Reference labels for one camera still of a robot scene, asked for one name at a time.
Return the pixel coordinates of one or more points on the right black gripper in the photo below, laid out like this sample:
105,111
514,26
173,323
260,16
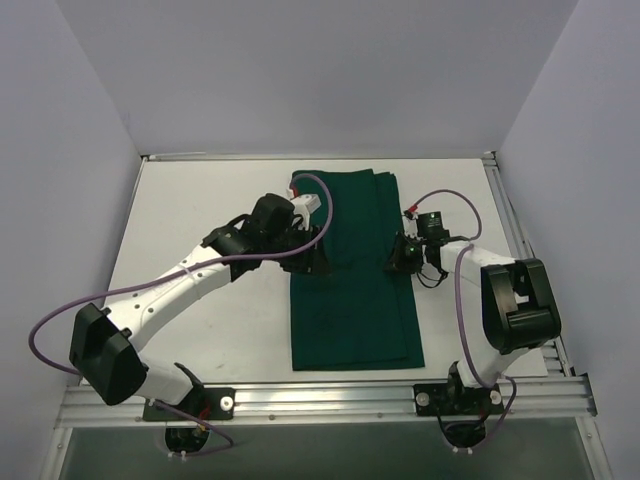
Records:
401,255

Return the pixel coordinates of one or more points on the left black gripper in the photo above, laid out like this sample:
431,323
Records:
310,251

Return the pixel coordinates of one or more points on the dark green surgical cloth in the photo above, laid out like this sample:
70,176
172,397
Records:
359,316

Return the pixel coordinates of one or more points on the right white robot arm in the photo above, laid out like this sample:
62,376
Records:
505,306

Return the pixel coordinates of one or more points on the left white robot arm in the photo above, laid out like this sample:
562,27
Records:
107,342

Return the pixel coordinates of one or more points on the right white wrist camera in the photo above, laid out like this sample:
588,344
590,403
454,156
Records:
410,223

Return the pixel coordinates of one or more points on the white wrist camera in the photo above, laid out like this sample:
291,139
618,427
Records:
410,223
304,204

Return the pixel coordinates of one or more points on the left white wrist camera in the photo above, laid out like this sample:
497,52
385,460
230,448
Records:
304,204

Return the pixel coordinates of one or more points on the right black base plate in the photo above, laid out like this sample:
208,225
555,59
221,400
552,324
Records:
432,399

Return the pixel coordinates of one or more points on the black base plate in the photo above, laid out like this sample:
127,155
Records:
206,403
432,399

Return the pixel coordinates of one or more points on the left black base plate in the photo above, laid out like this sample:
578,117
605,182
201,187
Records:
206,403

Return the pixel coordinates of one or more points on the aluminium front rail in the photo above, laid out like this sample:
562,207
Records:
331,403

